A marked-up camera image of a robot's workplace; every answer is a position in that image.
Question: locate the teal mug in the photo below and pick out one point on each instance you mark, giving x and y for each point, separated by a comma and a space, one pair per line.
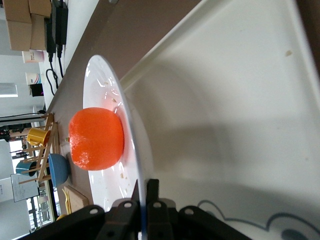
25, 168

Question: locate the white board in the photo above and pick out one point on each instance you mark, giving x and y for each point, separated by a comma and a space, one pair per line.
25, 188

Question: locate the yellow mug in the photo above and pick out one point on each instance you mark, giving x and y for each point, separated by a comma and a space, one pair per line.
37, 137

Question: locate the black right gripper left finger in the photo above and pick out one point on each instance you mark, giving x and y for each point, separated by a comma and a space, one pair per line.
122, 220

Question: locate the wooden mug rack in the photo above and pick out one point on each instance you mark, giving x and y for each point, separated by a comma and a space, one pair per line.
51, 135

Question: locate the blue bowl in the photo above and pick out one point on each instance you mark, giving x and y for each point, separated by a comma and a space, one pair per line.
58, 170

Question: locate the printed paper cup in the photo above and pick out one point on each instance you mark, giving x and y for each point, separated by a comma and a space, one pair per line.
35, 78
32, 56

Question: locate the yellow plastic knife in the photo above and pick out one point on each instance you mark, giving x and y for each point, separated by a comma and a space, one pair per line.
64, 197

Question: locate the wooden cutting board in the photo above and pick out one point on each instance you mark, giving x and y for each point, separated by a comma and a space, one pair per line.
80, 200

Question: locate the orange fruit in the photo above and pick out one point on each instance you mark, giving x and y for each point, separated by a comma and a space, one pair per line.
96, 138

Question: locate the black power adapter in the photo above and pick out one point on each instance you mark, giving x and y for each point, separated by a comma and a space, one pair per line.
49, 37
61, 22

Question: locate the yellow plastic fork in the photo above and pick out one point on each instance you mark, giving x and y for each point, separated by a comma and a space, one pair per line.
68, 206

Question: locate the cardboard box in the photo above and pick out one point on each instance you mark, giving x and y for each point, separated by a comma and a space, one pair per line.
18, 25
38, 32
40, 7

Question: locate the white round plate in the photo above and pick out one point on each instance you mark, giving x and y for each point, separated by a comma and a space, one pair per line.
100, 82

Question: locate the cream bear print tray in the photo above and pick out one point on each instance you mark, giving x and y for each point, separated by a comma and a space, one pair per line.
225, 100

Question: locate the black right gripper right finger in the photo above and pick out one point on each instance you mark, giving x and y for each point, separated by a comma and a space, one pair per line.
160, 220

